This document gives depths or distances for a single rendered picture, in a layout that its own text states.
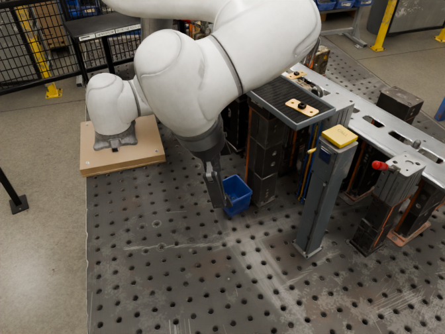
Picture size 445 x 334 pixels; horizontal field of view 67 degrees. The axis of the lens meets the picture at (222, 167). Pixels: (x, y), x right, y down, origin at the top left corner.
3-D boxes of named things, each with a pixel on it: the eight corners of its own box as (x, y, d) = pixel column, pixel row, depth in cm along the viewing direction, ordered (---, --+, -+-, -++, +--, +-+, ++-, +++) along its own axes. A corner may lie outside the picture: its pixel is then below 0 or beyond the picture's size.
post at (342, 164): (323, 248, 110) (361, 143, 80) (306, 260, 107) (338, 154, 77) (307, 232, 115) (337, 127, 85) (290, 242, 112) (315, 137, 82)
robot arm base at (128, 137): (93, 157, 137) (89, 146, 133) (94, 126, 153) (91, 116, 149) (138, 150, 140) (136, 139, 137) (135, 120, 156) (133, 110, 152)
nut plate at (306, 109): (319, 111, 87) (320, 107, 86) (310, 117, 85) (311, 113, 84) (293, 99, 91) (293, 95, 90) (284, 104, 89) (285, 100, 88)
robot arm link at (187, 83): (178, 153, 54) (248, 112, 55) (136, 93, 41) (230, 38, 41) (153, 109, 59) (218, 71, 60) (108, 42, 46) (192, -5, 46)
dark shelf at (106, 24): (235, 8, 193) (235, 2, 191) (75, 43, 157) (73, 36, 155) (214, -2, 206) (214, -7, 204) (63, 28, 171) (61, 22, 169)
